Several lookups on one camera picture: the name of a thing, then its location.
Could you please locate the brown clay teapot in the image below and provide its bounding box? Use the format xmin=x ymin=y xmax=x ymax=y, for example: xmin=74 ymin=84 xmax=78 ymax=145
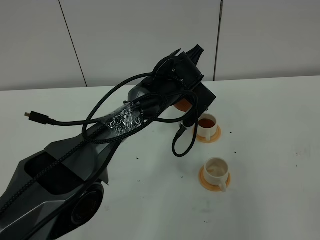
xmin=173 ymin=98 xmax=193 ymax=112

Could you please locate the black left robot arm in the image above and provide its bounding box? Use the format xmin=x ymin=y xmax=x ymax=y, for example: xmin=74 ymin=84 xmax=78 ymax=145
xmin=0 ymin=46 xmax=203 ymax=240

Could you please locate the far white teacup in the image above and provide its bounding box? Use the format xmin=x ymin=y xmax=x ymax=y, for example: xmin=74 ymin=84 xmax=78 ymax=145
xmin=196 ymin=113 xmax=218 ymax=143

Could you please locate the white teacup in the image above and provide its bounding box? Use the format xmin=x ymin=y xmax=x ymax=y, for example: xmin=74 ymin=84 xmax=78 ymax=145
xmin=203 ymin=157 xmax=229 ymax=192
xmin=196 ymin=113 xmax=218 ymax=143

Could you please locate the far orange saucer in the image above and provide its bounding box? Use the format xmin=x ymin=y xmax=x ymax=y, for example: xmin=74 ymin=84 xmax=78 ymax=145
xmin=196 ymin=124 xmax=222 ymax=144

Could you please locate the orange saucer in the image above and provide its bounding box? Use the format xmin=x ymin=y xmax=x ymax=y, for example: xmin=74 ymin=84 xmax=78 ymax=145
xmin=196 ymin=124 xmax=222 ymax=144
xmin=198 ymin=165 xmax=231 ymax=192

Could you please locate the near white teacup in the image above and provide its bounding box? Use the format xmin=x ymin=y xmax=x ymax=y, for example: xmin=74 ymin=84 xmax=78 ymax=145
xmin=203 ymin=157 xmax=229 ymax=192

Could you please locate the near orange saucer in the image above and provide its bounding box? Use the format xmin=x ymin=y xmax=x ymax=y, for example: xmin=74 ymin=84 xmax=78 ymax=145
xmin=198 ymin=165 xmax=231 ymax=192

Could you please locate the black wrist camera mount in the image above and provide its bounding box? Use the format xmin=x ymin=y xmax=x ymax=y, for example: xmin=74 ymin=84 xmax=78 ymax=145
xmin=182 ymin=83 xmax=216 ymax=128

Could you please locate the black camera cable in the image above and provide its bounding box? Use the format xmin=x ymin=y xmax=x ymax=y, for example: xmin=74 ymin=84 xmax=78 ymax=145
xmin=24 ymin=71 xmax=201 ymax=158

